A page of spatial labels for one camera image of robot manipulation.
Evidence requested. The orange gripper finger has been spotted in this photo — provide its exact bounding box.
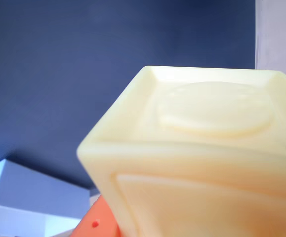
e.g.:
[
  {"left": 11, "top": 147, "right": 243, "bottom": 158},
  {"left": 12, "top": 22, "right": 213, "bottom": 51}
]
[{"left": 70, "top": 194, "right": 122, "bottom": 237}]

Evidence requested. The yellow toy block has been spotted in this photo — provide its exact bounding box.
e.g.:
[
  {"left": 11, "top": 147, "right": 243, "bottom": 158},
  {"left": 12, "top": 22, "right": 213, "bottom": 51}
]
[{"left": 76, "top": 65, "right": 286, "bottom": 237}]

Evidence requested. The white open cardboard box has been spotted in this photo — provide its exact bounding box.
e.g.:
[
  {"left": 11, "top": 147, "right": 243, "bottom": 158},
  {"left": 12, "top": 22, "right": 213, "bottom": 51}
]
[{"left": 0, "top": 158, "right": 103, "bottom": 237}]

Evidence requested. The dark grey textured mat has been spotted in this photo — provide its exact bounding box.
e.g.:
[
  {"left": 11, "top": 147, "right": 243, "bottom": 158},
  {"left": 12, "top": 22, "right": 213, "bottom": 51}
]
[{"left": 0, "top": 0, "right": 257, "bottom": 237}]

